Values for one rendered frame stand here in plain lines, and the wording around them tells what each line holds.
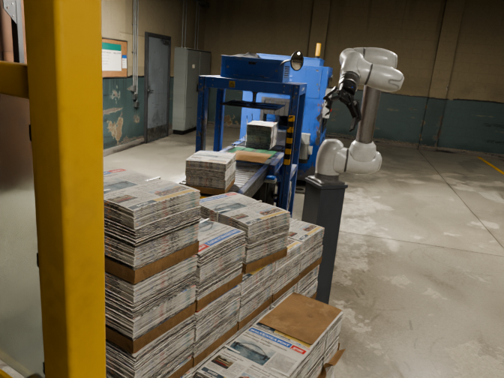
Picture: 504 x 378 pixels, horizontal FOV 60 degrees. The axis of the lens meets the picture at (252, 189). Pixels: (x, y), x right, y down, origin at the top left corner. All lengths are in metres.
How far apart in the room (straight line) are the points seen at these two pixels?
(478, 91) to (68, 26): 11.30
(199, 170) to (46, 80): 2.25
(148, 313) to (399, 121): 10.51
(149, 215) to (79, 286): 0.41
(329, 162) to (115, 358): 1.77
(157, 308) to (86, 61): 0.84
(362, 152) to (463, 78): 9.08
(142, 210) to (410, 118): 10.59
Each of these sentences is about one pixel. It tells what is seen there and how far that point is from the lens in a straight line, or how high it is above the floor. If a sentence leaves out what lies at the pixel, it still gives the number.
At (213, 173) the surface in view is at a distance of 2.95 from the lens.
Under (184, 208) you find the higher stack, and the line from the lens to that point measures 1.35.
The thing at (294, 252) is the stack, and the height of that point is 0.80.
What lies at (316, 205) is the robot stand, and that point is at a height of 0.86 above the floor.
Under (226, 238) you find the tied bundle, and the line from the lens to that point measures 1.62.
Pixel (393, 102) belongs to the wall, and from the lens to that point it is 11.48.
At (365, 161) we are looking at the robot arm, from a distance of 2.75.
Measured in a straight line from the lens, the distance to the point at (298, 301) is 2.19.
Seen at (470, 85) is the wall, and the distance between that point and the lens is 11.75.
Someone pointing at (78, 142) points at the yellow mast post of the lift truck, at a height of 1.53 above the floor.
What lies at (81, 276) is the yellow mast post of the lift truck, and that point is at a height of 1.28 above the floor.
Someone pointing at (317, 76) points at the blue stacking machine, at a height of 1.60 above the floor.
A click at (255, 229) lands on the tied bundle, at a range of 1.81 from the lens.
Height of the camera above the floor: 1.68
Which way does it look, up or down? 16 degrees down
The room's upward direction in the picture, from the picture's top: 5 degrees clockwise
